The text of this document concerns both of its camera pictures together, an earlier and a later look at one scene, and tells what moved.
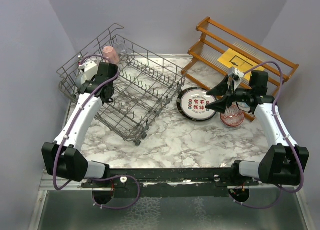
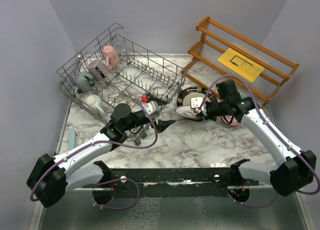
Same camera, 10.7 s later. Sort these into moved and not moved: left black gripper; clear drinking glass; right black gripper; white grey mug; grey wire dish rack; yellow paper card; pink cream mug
Moved: right black gripper; left black gripper; white grey mug
Not moved: grey wire dish rack; yellow paper card; clear drinking glass; pink cream mug
